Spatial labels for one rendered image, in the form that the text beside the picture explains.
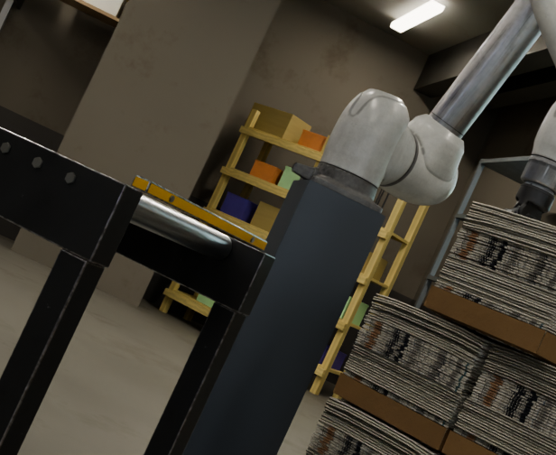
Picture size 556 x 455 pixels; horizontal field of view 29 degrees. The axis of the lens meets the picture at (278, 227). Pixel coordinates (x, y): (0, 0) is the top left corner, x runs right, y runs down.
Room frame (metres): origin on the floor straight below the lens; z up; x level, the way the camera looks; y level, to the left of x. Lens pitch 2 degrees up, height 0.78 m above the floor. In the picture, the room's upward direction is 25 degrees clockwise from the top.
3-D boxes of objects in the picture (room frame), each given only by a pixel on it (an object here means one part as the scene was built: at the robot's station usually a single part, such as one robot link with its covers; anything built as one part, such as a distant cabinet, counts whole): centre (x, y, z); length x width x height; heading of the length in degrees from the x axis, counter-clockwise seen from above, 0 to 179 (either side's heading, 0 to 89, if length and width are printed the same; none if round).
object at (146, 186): (1.72, 0.11, 0.81); 0.43 x 0.03 x 0.02; 154
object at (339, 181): (2.51, -0.08, 1.03); 0.22 x 0.18 x 0.06; 100
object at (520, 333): (1.98, -0.47, 0.86); 0.29 x 0.16 x 0.04; 38
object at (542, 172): (2.18, -0.46, 1.19); 0.09 x 0.09 x 0.06
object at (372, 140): (2.52, -0.11, 1.17); 0.18 x 0.16 x 0.22; 133
